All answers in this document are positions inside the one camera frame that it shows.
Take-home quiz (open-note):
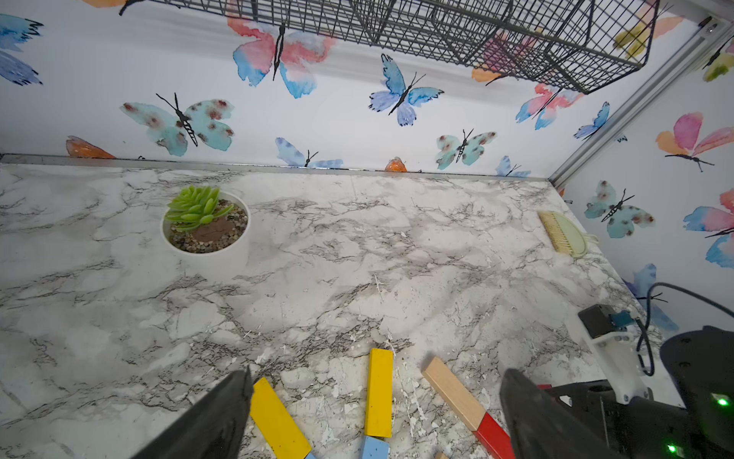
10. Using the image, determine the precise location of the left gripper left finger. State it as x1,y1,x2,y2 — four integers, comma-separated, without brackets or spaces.
133,369,254,459

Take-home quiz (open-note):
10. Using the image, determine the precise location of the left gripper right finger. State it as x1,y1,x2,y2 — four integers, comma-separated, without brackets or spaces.
500,368,620,459

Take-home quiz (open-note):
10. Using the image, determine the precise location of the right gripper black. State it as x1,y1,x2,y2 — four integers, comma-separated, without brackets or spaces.
542,380,733,458

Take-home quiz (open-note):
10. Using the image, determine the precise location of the red block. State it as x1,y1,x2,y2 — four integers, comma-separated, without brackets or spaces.
474,412,515,459

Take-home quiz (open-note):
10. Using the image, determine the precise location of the yellow block long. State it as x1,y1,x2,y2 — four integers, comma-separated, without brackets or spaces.
250,378,312,459
364,348,394,438

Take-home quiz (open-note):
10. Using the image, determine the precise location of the natural wood block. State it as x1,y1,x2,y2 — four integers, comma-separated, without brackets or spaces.
422,357,486,432

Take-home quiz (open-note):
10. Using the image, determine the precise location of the blue block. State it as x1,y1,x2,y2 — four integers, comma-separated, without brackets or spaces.
359,435,390,459

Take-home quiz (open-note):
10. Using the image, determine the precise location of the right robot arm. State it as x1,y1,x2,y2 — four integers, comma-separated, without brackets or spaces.
535,326,733,458

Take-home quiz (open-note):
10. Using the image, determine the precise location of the green hand brush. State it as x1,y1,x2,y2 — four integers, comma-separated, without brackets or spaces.
537,210,599,259

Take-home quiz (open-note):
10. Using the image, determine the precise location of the small potted succulent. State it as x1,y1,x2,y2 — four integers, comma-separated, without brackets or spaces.
160,185,253,282

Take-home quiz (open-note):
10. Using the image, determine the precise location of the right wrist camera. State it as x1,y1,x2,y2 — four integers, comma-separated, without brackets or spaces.
565,304,653,405

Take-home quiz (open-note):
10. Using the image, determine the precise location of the black wire wall basket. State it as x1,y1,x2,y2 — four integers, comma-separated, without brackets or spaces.
119,0,663,96

